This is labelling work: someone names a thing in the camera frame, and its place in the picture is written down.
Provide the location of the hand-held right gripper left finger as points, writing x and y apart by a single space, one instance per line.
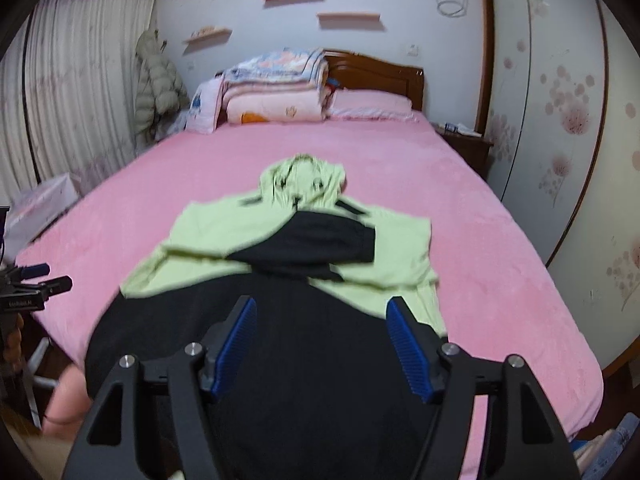
235 345

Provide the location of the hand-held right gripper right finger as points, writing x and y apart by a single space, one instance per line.
407 350

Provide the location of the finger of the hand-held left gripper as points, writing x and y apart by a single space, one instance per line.
32 271
56 285

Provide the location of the green and black hooded jacket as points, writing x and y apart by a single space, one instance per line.
210 230

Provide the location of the person's left forearm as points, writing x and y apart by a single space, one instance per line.
65 400

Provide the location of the person's left hand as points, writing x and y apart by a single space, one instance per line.
12 340

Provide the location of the dark stand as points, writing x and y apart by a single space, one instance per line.
3 232

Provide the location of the white floral box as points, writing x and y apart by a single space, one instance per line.
45 205

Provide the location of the bed with pink sheet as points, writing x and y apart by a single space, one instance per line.
475 260

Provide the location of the pale floral curtain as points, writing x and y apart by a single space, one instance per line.
85 85

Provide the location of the wooden nightstand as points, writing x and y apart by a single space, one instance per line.
470 152

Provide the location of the beige puffer coat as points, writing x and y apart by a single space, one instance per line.
157 90

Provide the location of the white papers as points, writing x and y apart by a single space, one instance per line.
467 130

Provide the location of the white cartoon cushion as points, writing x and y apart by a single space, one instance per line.
205 110

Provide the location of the pink pillow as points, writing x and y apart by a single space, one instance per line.
372 105

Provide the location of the folded floral quilt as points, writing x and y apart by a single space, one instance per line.
275 90

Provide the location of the wooden headboard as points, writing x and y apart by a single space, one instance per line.
380 72

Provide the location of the floral sliding wardrobe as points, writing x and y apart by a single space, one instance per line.
560 110

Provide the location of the white metal frame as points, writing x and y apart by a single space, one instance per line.
37 375

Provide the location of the short wooden wall shelf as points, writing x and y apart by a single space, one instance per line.
207 36

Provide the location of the white wall switch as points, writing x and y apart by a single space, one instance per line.
413 50

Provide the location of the long wooden wall shelf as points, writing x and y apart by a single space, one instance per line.
350 17

